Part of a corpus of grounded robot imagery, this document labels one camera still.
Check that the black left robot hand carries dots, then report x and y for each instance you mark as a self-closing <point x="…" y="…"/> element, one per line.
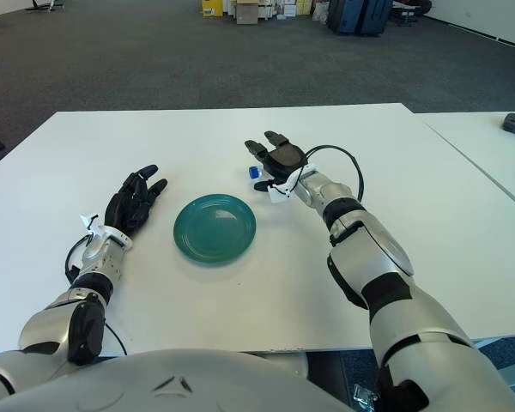
<point x="126" y="208"/>

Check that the blue hard suitcase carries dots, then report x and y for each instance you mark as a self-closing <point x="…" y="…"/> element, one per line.
<point x="349" y="15"/>

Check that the black and white chair base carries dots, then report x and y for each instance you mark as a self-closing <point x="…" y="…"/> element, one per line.
<point x="45" y="4"/>

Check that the dark navy suitcase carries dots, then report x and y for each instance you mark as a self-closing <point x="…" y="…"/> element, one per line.
<point x="377" y="17"/>

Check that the clear bottle with blue cap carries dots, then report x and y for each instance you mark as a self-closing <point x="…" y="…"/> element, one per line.
<point x="254" y="171"/>

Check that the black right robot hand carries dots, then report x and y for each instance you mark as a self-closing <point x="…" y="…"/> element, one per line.
<point x="285" y="159"/>

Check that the brown cardboard box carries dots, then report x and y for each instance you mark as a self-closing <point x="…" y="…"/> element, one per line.
<point x="246" y="13"/>

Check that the grey robot torso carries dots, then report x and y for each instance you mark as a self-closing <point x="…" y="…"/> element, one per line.
<point x="189" y="382"/>

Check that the white plastic bag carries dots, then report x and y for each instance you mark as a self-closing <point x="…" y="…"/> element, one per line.
<point x="320" y="12"/>

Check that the green round plate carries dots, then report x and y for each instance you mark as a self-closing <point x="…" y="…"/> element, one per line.
<point x="214" y="232"/>

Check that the stack of white boxes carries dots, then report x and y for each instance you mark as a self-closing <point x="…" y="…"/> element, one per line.
<point x="294" y="7"/>

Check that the yellow cardboard box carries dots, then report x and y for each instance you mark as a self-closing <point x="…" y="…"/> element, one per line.
<point x="212" y="7"/>

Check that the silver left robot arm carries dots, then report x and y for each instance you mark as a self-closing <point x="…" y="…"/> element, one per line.
<point x="51" y="326"/>

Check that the shiny metal floor bracket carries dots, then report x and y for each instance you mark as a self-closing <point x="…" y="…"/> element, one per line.
<point x="365" y="395"/>

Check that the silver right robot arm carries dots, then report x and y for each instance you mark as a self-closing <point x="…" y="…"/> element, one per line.
<point x="377" y="257"/>

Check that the distant black chair and desk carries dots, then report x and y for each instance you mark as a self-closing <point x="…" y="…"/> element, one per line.
<point x="412" y="8"/>

